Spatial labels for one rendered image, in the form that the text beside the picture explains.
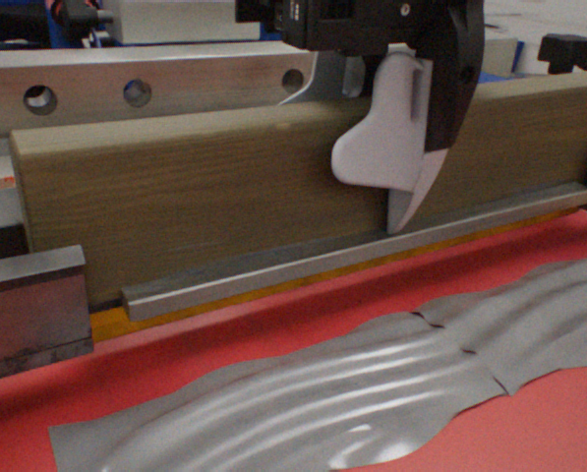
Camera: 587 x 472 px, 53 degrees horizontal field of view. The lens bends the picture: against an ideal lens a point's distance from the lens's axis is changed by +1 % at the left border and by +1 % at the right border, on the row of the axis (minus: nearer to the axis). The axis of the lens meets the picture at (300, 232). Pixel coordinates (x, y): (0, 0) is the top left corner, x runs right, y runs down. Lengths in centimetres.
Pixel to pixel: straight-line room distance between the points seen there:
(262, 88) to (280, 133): 25
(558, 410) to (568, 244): 17
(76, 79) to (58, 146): 23
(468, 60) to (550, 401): 15
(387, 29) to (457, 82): 4
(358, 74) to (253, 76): 20
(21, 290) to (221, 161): 9
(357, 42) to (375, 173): 6
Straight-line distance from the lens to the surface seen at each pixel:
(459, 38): 26
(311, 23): 23
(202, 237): 26
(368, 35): 25
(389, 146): 27
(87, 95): 47
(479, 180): 35
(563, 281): 37
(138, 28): 52
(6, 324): 24
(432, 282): 35
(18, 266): 22
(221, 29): 54
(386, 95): 27
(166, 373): 27
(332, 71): 31
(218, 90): 49
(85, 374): 28
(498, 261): 39
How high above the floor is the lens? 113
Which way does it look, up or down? 28 degrees down
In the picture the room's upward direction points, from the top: 3 degrees clockwise
